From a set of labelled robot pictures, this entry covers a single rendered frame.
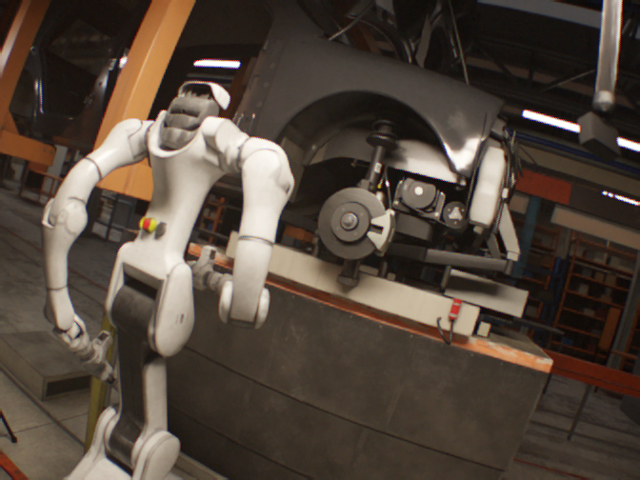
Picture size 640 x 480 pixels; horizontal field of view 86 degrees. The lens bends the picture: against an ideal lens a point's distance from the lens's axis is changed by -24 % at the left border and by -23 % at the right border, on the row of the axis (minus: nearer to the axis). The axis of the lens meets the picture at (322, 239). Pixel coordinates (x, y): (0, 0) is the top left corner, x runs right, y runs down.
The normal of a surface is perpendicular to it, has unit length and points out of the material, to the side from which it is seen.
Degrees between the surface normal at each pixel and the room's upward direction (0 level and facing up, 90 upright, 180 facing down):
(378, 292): 90
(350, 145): 90
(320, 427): 90
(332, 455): 90
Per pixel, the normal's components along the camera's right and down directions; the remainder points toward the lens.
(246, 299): 0.11, 0.37
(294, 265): -0.33, -0.10
